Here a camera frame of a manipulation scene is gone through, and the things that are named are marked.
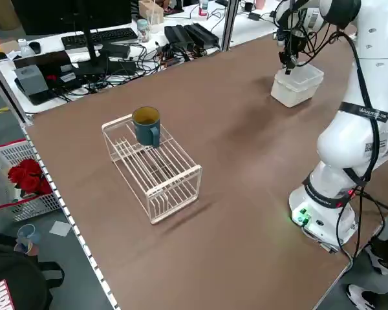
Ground red roses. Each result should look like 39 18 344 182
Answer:
6 158 54 198

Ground black monitor stand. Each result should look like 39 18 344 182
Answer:
74 0 137 77

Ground grey cube device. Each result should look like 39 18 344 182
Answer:
14 64 50 98

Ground black keyboard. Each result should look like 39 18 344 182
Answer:
60 27 139 51

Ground black base cable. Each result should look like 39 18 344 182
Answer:
334 189 388 261

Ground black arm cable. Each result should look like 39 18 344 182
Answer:
323 22 384 188

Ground black backpack red logo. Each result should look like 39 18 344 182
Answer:
0 230 66 310

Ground brown cardboard box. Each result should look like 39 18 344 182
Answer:
0 0 21 30

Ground black power supply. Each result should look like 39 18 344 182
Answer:
164 25 195 50
183 23 221 48

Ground white preservation box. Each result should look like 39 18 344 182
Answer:
270 65 325 109

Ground white paper square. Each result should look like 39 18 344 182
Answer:
48 220 73 238

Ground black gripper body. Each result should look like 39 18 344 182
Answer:
286 27 308 54

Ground clear water bottle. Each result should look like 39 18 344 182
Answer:
17 37 32 57

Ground dark flat box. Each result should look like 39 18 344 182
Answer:
12 50 72 70

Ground jar with teal lid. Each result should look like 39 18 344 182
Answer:
136 18 151 43

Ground black monitor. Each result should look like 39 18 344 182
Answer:
11 0 133 36

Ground clear blue cup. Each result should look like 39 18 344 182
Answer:
14 223 41 256

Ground person's black white shoe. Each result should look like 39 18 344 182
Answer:
364 237 388 278

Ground aluminium frame post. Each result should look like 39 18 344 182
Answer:
0 53 34 126
221 0 241 52

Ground cream wire rack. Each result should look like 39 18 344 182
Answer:
101 112 203 225

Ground white basket red rim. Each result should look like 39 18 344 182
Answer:
0 138 64 222

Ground light wooden box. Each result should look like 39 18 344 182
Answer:
138 0 166 34

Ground teal mug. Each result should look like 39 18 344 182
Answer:
131 106 162 150

